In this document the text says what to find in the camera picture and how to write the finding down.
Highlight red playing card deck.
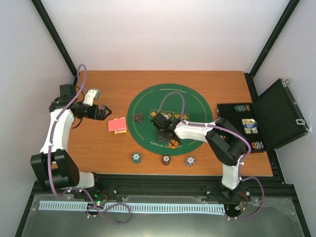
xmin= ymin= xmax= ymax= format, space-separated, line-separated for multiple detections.
xmin=108 ymin=117 xmax=126 ymax=132

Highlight right black frame post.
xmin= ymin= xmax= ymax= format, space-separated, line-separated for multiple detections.
xmin=249 ymin=0 xmax=300 ymax=79

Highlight orange card box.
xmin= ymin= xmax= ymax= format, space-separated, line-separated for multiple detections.
xmin=114 ymin=129 xmax=127 ymax=134

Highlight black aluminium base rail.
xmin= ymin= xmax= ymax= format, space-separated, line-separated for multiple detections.
xmin=32 ymin=173 xmax=296 ymax=200

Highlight purple cable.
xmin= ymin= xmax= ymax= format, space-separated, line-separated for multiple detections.
xmin=158 ymin=92 xmax=265 ymax=221
xmin=48 ymin=64 xmax=131 ymax=225

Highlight black triangular dealer button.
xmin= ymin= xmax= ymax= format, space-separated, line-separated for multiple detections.
xmin=132 ymin=113 xmax=143 ymax=123

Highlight round green poker mat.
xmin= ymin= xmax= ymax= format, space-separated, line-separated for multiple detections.
xmin=126 ymin=83 xmax=213 ymax=156

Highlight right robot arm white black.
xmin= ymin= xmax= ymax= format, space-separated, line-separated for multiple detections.
xmin=151 ymin=113 xmax=251 ymax=191

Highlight brown poker chip stack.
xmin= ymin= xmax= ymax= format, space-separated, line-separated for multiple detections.
xmin=161 ymin=156 xmax=170 ymax=166

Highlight blue white chip stack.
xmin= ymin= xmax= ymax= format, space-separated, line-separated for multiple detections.
xmin=185 ymin=156 xmax=195 ymax=167

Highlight metal front plate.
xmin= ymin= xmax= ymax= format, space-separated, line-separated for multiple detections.
xmin=21 ymin=195 xmax=305 ymax=237

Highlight orange round blind button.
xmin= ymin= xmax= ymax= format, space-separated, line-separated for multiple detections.
xmin=168 ymin=140 xmax=179 ymax=149

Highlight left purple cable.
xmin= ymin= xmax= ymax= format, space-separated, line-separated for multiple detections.
xmin=48 ymin=64 xmax=131 ymax=225

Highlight left black frame post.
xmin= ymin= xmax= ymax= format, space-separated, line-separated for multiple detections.
xmin=31 ymin=0 xmax=78 ymax=84

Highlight chips row in case top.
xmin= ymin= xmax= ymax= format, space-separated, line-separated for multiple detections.
xmin=234 ymin=104 xmax=251 ymax=112

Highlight black frame post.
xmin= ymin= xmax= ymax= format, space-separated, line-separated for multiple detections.
xmin=249 ymin=0 xmax=300 ymax=79
xmin=31 ymin=0 xmax=78 ymax=84

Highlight teal poker chip stack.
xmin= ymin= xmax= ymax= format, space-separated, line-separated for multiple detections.
xmin=131 ymin=153 xmax=141 ymax=164

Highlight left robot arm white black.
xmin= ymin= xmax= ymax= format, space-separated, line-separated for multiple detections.
xmin=30 ymin=84 xmax=112 ymax=199

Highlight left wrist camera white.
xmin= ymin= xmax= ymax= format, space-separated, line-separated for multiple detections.
xmin=82 ymin=89 xmax=101 ymax=106

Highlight black poker case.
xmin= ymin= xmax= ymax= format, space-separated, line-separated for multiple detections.
xmin=217 ymin=79 xmax=309 ymax=153

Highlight blue white chips in case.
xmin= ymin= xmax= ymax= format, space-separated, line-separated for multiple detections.
xmin=241 ymin=118 xmax=258 ymax=134

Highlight light blue cable duct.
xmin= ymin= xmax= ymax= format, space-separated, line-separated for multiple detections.
xmin=39 ymin=200 xmax=225 ymax=215

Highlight mixed chips in case bottom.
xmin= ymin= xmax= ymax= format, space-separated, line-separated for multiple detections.
xmin=251 ymin=141 xmax=264 ymax=150

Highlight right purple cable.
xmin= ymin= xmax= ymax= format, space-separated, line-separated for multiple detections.
xmin=158 ymin=92 xmax=265 ymax=221

